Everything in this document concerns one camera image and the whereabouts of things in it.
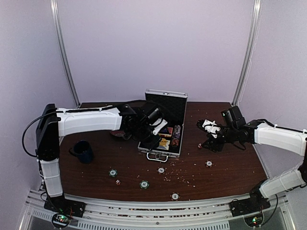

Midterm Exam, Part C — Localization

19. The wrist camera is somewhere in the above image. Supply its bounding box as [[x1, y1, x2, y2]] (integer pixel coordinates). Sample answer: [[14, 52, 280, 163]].
[[196, 105, 246, 136], [143, 105, 167, 135]]

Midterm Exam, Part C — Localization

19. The purple chip stack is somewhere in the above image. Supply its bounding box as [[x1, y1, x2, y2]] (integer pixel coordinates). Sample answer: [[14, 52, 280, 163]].
[[171, 125, 181, 147]]

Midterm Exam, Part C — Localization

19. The aluminium poker case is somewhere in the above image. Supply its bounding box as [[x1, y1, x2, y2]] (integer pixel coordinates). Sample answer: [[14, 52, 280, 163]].
[[138, 89, 188, 162]]

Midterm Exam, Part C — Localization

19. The aluminium front rail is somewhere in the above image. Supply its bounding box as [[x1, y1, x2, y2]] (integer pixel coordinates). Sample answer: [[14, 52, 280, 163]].
[[17, 189, 298, 230]]

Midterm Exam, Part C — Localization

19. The red white chip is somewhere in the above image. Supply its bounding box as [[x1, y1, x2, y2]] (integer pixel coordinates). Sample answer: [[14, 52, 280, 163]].
[[170, 192, 180, 201], [205, 161, 213, 168]]

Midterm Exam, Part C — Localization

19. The green chip centre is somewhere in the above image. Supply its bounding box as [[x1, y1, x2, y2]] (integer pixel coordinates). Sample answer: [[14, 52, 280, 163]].
[[139, 180, 150, 189]]

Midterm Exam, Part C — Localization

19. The red white chip front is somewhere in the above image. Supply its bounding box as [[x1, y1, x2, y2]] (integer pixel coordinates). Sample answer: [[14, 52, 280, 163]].
[[170, 192, 180, 201]]

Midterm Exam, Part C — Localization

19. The white chip centre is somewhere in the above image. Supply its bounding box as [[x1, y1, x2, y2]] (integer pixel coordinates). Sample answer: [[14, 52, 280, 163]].
[[157, 167, 165, 174]]

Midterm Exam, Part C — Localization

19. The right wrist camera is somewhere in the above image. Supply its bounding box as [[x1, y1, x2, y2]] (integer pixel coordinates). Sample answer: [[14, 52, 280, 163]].
[[196, 105, 246, 136]]

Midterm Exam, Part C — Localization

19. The blue card deck box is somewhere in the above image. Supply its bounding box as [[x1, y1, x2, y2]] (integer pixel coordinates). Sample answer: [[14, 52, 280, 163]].
[[157, 138, 170, 150]]

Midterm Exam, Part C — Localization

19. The red white chip right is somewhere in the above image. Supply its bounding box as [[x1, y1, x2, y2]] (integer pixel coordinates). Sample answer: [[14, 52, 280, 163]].
[[205, 161, 213, 168]]

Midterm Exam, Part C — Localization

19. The green chip left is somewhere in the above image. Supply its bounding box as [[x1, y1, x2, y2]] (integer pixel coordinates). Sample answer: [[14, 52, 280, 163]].
[[108, 169, 118, 177]]

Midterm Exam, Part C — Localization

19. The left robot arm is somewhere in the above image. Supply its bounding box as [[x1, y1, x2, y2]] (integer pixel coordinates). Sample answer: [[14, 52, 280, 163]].
[[36, 103, 167, 213]]

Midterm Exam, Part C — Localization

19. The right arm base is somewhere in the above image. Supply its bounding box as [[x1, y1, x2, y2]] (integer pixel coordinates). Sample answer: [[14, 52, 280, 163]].
[[229, 189, 271, 228]]

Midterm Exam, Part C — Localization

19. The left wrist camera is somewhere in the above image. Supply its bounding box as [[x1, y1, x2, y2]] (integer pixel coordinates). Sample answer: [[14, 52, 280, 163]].
[[143, 105, 167, 135]]

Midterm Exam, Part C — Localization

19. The green chip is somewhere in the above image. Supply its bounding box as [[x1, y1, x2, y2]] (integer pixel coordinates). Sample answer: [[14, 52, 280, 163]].
[[108, 169, 118, 177], [139, 180, 150, 189]]

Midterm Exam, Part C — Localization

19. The right aluminium frame post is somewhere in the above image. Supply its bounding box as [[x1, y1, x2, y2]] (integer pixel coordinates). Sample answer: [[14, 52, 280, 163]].
[[231, 0, 262, 106]]

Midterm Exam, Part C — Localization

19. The aluminium frame post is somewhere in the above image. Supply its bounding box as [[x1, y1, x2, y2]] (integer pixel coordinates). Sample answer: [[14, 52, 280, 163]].
[[50, 0, 81, 107], [231, 0, 262, 106]]

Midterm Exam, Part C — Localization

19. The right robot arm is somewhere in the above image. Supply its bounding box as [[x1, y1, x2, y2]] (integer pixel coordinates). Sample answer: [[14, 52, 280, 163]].
[[197, 119, 307, 212]]

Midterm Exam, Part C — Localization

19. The left aluminium frame post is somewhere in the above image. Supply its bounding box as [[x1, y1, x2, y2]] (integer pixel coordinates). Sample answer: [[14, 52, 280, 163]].
[[50, 0, 81, 107]]

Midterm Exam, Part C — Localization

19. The red floral plate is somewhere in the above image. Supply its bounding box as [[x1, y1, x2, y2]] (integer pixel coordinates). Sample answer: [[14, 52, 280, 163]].
[[109, 130, 127, 139]]

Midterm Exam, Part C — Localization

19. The red card deck box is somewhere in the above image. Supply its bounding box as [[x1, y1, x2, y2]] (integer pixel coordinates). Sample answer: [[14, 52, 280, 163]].
[[158, 127, 173, 138]]

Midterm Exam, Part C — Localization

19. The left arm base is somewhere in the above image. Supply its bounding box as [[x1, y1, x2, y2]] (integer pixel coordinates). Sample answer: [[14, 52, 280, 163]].
[[44, 192, 86, 230]]

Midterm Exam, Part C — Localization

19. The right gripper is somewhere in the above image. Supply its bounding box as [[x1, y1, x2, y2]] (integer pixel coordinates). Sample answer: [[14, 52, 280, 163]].
[[201, 124, 237, 152]]

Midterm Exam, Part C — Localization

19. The dark blue mug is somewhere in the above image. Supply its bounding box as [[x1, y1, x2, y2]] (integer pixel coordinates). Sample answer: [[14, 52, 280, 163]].
[[69, 140, 94, 164]]

